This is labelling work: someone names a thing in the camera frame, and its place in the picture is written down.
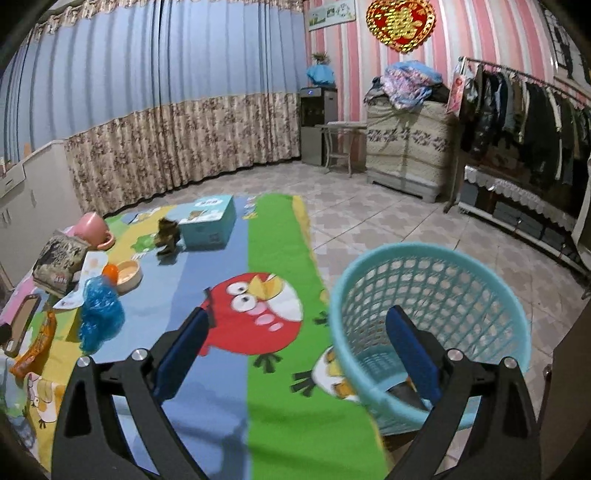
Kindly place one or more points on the wall poster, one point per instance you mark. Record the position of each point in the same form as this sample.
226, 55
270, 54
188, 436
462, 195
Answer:
330, 14

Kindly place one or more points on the pink hanging bag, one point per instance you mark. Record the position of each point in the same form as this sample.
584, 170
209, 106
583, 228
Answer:
457, 90

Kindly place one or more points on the small metal side table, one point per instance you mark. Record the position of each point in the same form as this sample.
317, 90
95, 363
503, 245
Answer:
341, 127

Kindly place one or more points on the low cabinet with lace cover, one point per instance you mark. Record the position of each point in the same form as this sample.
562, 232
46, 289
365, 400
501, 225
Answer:
512, 203

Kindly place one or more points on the framed wall picture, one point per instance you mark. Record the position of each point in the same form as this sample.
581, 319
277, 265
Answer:
561, 41

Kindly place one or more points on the pile of floral blankets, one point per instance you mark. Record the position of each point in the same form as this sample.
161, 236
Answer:
408, 85

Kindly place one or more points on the small potted plant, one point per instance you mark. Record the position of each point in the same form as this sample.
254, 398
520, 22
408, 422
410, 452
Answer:
321, 58

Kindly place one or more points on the white side cabinet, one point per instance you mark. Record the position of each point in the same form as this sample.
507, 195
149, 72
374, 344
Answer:
37, 194

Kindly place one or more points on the teal plastic basket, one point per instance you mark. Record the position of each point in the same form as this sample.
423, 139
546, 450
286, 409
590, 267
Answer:
360, 341

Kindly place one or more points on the blue cloth bundle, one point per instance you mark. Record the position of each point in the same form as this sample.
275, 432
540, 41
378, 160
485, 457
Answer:
322, 75

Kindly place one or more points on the dark wooden furniture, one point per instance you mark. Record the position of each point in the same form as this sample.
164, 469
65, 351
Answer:
570, 406

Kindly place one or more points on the dark printed snack bag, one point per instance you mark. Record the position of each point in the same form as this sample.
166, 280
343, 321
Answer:
60, 261

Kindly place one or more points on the crumpled blue plastic bag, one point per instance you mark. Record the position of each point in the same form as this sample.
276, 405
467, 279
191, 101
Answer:
99, 314

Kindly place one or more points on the orange plastic ball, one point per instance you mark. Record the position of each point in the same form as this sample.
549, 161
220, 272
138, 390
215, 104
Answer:
111, 272

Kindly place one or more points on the metal clothes rack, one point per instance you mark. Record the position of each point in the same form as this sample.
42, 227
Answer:
508, 70

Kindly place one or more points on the pink plastic cup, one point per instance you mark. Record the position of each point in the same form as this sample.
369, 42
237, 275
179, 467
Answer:
92, 228

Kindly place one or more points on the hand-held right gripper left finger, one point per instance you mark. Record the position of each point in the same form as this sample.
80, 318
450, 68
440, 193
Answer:
182, 355

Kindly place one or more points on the red gold heart wall decoration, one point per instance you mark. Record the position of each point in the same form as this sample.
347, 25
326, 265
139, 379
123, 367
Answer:
401, 23

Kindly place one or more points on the light blue cardboard box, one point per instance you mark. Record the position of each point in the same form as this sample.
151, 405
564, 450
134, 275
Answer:
205, 226

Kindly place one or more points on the cloth covered cabinet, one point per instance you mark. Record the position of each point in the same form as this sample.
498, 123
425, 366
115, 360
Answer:
406, 147

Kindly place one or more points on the white cloth covered television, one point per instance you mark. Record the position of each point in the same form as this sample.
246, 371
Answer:
582, 207

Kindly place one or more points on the row of hanging clothes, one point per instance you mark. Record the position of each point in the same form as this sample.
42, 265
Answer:
531, 124

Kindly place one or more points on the orange snack wrapper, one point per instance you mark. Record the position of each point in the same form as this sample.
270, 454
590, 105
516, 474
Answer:
37, 346

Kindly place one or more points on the blue and floral curtain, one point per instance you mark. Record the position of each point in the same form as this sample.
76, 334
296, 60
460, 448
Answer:
161, 92

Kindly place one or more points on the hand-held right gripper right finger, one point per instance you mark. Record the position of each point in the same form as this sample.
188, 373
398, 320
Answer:
413, 355

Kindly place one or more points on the brown framed mirror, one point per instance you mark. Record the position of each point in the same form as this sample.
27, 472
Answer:
21, 323

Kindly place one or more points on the white paper card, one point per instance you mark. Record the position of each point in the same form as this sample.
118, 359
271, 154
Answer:
69, 301

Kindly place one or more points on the cartoon bird play mat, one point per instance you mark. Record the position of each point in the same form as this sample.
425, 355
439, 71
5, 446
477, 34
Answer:
272, 258

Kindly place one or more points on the grey water dispenser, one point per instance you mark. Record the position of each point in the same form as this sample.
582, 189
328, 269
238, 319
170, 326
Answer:
316, 129

